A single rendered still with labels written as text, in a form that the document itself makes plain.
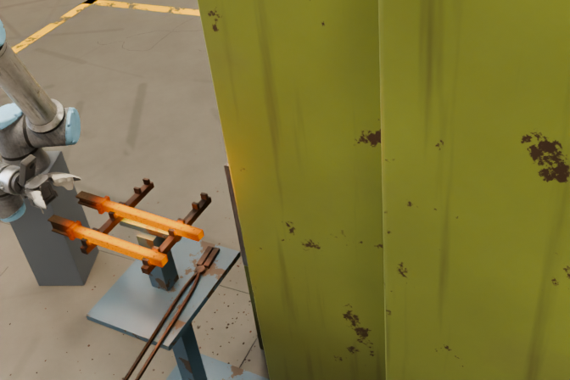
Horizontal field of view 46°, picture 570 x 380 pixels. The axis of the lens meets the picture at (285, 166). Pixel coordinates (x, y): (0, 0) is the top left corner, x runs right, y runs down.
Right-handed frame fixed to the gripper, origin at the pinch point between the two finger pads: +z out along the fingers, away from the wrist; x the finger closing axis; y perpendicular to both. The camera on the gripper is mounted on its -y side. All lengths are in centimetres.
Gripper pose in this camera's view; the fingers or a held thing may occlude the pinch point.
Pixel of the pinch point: (64, 191)
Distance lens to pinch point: 213.7
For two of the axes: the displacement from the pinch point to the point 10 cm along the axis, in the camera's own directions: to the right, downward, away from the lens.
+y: 1.0, 8.0, 5.9
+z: 8.7, 2.1, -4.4
